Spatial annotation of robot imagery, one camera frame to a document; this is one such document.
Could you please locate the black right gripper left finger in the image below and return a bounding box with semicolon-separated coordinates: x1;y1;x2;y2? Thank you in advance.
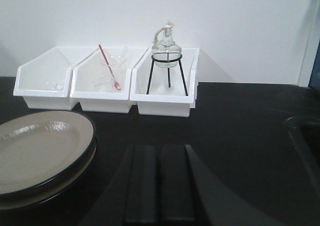
80;145;158;226

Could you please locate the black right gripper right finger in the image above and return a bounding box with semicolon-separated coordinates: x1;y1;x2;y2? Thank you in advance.
158;145;260;226

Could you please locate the tan plate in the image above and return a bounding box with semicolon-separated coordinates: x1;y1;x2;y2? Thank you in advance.
0;139;98;211
0;110;96;196

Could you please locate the white bin right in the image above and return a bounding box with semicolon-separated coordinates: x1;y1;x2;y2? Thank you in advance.
129;48;200;117

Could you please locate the white bin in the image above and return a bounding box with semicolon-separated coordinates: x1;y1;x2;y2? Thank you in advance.
12;45;76;111
129;48;200;117
70;47;148;114

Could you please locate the white bin middle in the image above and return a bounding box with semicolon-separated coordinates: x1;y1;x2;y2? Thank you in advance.
70;47;148;114

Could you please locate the black sink basin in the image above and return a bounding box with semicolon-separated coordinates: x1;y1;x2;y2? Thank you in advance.
286;116;320;185

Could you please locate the clear glass beaker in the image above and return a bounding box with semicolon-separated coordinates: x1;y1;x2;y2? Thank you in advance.
91;44;128;92

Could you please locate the glass alcohol lamp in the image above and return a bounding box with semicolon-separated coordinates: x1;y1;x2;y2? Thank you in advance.
151;21;182;68

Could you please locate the white bin left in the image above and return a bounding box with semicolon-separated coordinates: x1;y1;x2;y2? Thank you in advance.
12;45;76;111

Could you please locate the black wire tripod stand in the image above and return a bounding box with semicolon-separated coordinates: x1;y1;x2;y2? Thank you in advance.
146;52;189;96

